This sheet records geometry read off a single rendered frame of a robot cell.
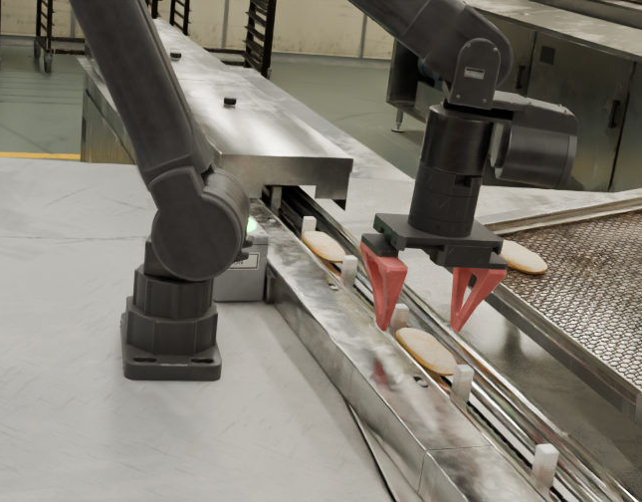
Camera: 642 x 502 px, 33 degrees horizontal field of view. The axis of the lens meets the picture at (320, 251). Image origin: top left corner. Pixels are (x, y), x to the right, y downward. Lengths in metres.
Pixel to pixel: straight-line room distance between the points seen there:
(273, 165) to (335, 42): 7.07
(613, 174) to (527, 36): 0.89
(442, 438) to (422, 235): 0.19
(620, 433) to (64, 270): 0.61
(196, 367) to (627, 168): 3.36
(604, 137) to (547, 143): 3.41
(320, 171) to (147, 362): 0.52
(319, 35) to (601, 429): 7.48
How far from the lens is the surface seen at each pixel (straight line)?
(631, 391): 0.90
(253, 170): 1.37
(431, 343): 1.01
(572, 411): 1.02
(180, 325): 0.97
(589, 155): 4.42
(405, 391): 0.90
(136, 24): 0.92
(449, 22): 0.90
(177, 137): 0.93
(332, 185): 1.41
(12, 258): 1.24
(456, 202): 0.93
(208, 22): 8.12
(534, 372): 1.09
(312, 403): 0.95
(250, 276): 1.14
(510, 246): 1.17
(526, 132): 0.93
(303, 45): 8.35
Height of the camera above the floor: 1.24
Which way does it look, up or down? 18 degrees down
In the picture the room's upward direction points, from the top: 7 degrees clockwise
